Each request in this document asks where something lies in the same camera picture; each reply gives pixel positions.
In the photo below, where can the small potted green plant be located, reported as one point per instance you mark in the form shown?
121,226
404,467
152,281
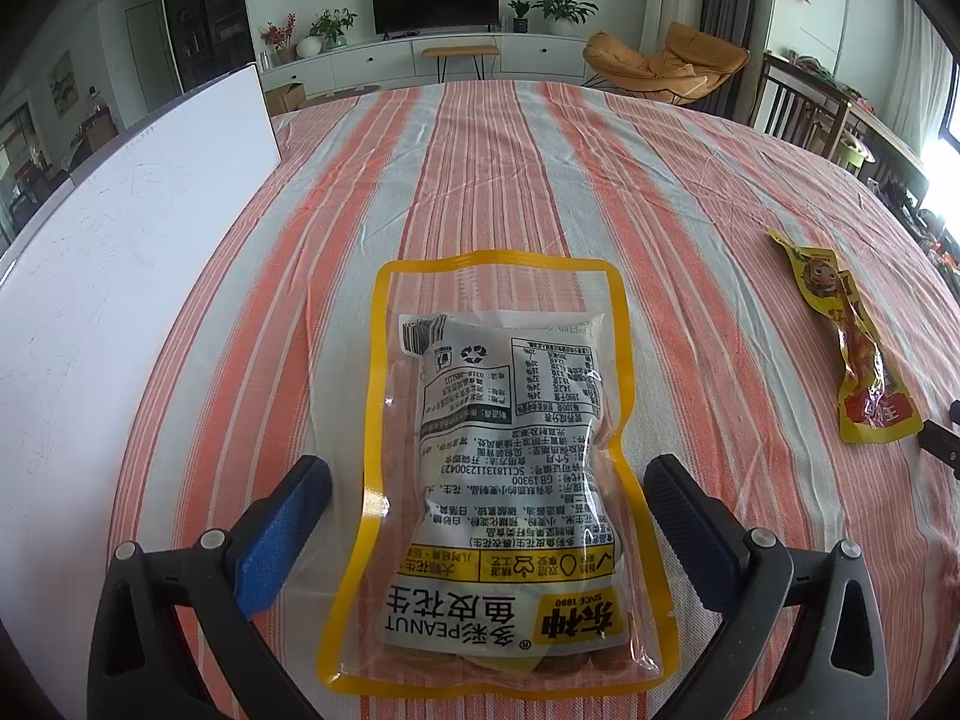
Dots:
520,13

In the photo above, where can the leafy plant in glass vase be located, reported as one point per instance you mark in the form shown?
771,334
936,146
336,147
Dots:
332,26

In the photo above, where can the framed wall painting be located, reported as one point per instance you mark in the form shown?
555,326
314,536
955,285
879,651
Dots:
64,82

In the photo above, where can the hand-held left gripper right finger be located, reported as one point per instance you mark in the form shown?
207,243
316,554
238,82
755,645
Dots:
690,532

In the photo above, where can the white door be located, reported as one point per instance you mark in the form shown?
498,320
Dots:
146,60

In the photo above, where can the yellow and red stick packet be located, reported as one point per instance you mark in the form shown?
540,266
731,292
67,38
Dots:
862,360

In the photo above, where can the large potted green plant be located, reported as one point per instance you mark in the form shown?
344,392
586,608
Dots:
562,9

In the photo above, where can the brown cardboard box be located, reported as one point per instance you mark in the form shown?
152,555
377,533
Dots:
285,97

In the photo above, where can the yellow-bordered clear peanut packet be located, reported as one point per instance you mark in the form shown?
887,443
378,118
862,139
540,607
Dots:
502,450

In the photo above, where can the wooden bench with metal legs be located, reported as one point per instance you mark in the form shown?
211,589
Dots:
459,51

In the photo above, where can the white cardboard box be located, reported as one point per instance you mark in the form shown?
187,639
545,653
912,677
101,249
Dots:
112,300

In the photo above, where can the grey curtain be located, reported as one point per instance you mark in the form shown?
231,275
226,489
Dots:
735,0

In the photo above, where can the green bucket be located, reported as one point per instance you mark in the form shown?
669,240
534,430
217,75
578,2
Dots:
855,152

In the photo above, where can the orange lounge chair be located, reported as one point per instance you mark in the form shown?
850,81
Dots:
652,64

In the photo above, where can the white television cabinet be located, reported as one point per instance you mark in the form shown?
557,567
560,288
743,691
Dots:
375,60

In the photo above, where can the black television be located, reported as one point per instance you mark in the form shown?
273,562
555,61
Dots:
435,0

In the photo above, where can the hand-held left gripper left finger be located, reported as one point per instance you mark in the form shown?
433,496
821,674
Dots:
285,532

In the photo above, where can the dark wooden chair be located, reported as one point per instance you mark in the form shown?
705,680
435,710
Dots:
795,105

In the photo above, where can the white sheer curtain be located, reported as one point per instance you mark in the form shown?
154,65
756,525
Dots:
911,75

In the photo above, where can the black display cabinet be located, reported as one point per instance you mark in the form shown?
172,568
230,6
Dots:
204,7

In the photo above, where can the white round vase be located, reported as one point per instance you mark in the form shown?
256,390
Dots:
309,47

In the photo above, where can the orange striped tablecloth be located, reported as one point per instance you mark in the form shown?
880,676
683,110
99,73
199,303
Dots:
487,180

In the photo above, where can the red flowers in vase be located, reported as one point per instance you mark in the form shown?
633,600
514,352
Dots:
277,37

